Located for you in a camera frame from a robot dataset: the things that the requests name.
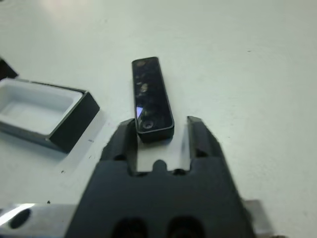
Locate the black box lid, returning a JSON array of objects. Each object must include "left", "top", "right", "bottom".
[{"left": 0, "top": 57, "right": 19, "bottom": 80}]

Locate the black camera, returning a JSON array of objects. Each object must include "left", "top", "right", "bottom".
[{"left": 131, "top": 56, "right": 175, "bottom": 144}]

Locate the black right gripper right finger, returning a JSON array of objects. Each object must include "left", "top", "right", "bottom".
[{"left": 181, "top": 115, "right": 226, "bottom": 172}]

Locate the black box with white insert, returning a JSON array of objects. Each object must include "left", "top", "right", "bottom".
[{"left": 0, "top": 77, "right": 101, "bottom": 154}]

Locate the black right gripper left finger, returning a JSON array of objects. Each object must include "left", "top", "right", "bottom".
[{"left": 101, "top": 118, "right": 140, "bottom": 175}]

